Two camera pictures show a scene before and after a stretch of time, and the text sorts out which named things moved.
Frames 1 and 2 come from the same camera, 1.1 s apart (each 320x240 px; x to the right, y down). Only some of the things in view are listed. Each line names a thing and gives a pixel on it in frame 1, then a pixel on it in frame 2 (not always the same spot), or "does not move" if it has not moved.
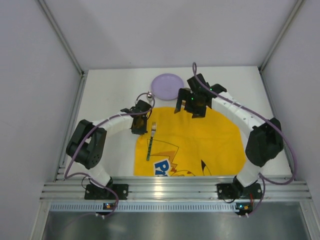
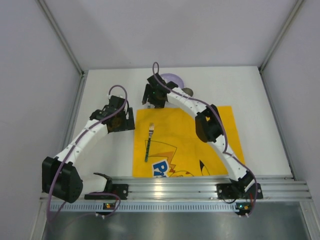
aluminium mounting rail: x=173 y=189 does not move
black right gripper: x=188 y=105 to x=150 y=97
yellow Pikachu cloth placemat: x=208 y=145 does not move
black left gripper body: x=138 y=123 to x=129 y=120
